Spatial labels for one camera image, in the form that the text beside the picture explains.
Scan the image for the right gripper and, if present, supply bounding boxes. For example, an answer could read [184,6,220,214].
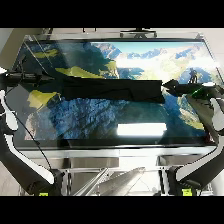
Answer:
[169,81,196,98]

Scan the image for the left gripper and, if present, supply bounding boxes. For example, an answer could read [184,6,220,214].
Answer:
[5,71,44,86]

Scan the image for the black garment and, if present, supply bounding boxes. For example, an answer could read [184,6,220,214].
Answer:
[54,75,167,105]

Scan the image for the black cable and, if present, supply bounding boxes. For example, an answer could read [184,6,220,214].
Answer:
[5,87,54,172]

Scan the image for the silver frame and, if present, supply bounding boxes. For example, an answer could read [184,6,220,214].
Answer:
[13,145,224,197]

